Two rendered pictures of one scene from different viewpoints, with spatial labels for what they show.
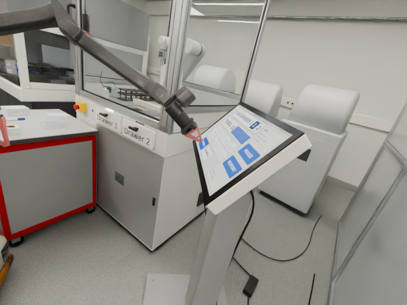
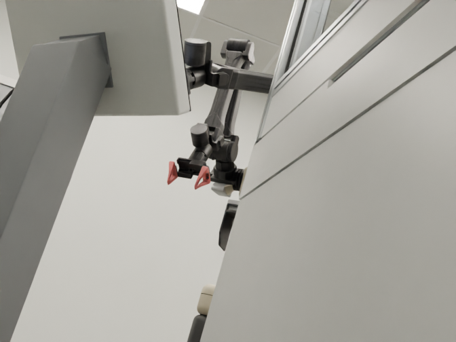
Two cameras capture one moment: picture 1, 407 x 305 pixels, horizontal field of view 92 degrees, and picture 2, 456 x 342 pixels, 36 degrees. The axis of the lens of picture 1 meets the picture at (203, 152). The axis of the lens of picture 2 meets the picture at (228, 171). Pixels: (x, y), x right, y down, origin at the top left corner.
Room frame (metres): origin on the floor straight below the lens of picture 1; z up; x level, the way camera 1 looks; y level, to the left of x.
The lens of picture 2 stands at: (2.13, -0.84, 0.33)
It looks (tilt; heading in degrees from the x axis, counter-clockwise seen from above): 19 degrees up; 138
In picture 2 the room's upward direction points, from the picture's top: 16 degrees clockwise
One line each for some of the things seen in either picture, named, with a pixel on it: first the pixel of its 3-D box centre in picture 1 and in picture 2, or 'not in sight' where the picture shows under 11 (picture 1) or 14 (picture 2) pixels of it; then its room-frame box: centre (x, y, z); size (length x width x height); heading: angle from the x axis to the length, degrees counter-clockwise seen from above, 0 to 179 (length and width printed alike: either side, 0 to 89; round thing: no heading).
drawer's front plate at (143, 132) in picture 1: (137, 133); not in sight; (1.14, 0.42, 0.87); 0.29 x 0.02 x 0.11; 60
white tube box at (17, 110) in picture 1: (15, 110); not in sight; (1.31, 1.37, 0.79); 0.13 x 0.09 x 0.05; 155
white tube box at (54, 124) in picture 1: (54, 124); not in sight; (1.22, 1.02, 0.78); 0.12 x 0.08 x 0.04; 152
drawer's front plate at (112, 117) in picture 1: (108, 118); not in sight; (1.29, 0.69, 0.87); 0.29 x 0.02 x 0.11; 60
